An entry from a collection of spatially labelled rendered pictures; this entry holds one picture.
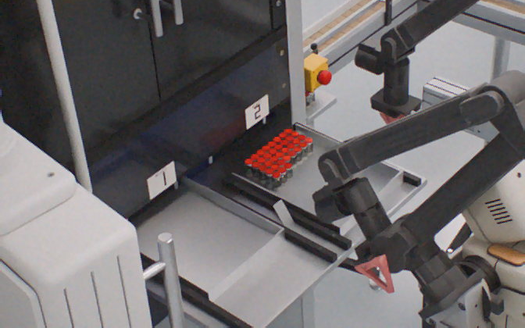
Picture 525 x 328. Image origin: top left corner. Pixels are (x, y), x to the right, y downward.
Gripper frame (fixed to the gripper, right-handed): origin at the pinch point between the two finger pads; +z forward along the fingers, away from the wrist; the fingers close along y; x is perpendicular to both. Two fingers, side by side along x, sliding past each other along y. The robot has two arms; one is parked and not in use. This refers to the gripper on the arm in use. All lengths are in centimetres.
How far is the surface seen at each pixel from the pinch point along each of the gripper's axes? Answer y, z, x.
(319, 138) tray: 26.9, 18.1, -5.2
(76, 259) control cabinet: -16, -48, 102
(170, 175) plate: 37, 6, 38
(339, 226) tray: 2.6, 18.3, 18.3
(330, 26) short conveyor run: 56, 16, -47
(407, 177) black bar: 0.0, 18.4, -6.0
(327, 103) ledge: 37.1, 20.8, -21.6
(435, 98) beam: 41, 57, -84
